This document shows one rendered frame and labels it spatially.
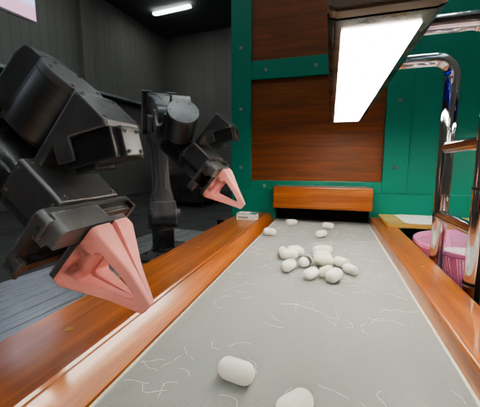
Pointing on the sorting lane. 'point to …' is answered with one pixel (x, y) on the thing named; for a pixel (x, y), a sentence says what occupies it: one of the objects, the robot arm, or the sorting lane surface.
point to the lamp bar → (374, 8)
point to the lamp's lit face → (367, 65)
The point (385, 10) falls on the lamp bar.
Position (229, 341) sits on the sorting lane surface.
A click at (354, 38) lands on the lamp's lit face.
